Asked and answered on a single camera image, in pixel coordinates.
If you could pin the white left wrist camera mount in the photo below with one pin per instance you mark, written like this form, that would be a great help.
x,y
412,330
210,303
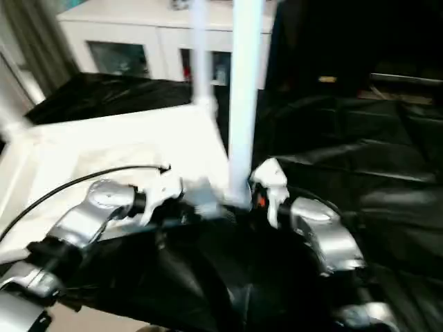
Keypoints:
x,y
162,190

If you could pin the black mat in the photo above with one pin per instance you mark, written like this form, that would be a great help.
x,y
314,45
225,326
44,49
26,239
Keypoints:
x,y
346,155

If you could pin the black side table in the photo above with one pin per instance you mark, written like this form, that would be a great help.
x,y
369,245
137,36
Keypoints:
x,y
405,79

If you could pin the dark grey bundle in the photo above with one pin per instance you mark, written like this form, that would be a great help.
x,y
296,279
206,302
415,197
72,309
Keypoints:
x,y
180,3

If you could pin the white plastic table top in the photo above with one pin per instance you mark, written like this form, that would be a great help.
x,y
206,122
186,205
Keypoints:
x,y
104,138

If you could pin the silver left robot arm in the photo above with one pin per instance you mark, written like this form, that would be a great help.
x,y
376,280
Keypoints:
x,y
86,214

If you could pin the grey door frame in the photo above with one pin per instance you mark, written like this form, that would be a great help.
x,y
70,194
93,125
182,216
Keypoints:
x,y
34,90

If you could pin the white plastic table leg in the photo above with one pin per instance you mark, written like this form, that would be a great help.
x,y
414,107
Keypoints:
x,y
10,128
200,52
242,86

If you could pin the black cabinet gold label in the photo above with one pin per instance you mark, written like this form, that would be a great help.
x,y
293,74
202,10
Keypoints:
x,y
311,41

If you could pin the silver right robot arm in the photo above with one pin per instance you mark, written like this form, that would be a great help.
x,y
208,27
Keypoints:
x,y
322,228

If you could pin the white glass-door cabinet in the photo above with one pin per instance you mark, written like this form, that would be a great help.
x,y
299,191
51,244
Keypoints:
x,y
121,31

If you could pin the grey curtain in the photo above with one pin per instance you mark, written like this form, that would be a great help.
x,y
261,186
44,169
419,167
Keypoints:
x,y
41,41

